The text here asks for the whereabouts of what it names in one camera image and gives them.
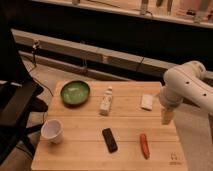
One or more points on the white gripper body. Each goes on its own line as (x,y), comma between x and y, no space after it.
(169,98)

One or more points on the wooden table board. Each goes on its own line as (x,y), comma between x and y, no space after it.
(83,147)

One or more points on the black rectangular block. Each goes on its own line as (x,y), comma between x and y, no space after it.
(109,140)

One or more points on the white sponge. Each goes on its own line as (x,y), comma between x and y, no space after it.
(147,102)

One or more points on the black office chair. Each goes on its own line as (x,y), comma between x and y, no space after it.
(18,96)

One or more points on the green bowl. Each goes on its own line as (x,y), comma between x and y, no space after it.
(75,93)

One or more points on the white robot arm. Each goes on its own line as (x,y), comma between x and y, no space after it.
(185,81)

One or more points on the white plastic bottle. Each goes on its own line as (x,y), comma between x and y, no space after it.
(106,102)

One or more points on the white cup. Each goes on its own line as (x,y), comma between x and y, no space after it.
(52,130)

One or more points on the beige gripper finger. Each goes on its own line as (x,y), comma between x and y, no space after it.
(166,116)

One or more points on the red pepper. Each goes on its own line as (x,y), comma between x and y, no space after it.
(144,146)

